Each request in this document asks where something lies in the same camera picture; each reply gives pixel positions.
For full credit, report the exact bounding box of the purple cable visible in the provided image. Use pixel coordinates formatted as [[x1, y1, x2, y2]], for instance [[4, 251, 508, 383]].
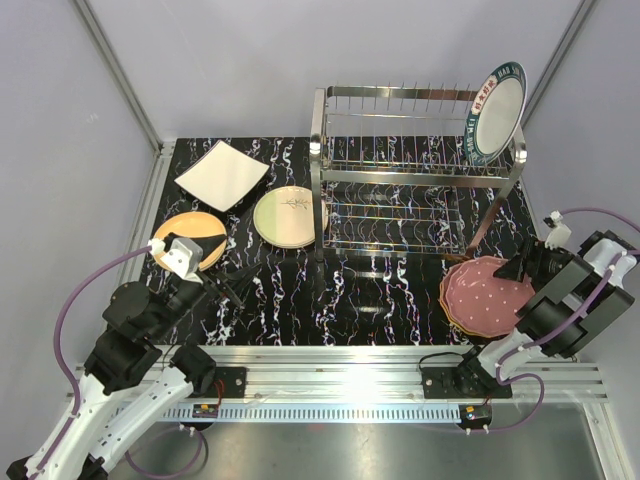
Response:
[[494, 207, 640, 431], [27, 242, 206, 479]]

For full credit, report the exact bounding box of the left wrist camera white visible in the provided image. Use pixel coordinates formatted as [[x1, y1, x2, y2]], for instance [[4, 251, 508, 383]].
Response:
[[147, 237, 203, 284]]

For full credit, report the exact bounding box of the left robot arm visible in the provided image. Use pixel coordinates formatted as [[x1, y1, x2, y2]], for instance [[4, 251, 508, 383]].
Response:
[[6, 232, 260, 479]]

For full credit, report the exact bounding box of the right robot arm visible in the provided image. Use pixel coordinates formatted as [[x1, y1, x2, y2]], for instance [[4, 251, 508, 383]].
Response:
[[452, 231, 639, 397]]

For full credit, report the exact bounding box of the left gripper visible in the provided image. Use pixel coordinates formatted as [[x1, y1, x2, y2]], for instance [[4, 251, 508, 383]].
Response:
[[148, 234, 262, 341]]

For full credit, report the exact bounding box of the pink dotted plate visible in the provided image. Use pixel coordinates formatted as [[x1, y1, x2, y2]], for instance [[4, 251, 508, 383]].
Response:
[[439, 256, 535, 338], [439, 289, 481, 339]]

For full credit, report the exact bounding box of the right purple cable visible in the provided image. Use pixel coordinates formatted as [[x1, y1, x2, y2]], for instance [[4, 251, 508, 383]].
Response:
[[494, 207, 640, 431]]

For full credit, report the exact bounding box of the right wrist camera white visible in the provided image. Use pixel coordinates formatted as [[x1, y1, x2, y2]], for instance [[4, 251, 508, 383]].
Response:
[[543, 210, 572, 250]]

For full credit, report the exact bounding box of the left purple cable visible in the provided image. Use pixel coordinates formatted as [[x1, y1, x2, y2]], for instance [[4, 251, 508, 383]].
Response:
[[27, 242, 206, 479]]

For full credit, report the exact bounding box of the stainless steel dish rack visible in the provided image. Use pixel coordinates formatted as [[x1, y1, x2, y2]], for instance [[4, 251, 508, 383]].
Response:
[[308, 85, 527, 261]]

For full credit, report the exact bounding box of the grey green-rimmed plate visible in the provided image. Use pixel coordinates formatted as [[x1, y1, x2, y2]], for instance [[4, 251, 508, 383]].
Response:
[[463, 61, 527, 167]]

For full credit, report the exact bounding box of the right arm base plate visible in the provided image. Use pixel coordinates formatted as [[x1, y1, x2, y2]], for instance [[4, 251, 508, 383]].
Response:
[[419, 366, 513, 400]]

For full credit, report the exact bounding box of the cream bordered plate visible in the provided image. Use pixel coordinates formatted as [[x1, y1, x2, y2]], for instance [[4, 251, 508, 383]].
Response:
[[253, 186, 316, 249]]

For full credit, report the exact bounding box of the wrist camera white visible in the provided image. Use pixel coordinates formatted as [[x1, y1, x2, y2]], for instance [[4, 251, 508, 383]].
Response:
[[147, 237, 203, 284], [543, 210, 572, 250]]

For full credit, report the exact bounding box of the yellow dotted plate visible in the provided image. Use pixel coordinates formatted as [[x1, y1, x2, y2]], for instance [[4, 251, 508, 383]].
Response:
[[438, 294, 484, 340]]

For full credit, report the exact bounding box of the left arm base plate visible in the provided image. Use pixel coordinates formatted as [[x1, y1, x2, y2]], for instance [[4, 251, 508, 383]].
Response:
[[199, 366, 248, 399]]

